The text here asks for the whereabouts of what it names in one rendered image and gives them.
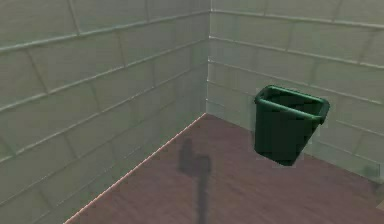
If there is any dark green waste bin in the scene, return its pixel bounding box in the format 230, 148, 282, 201
254, 84, 331, 167

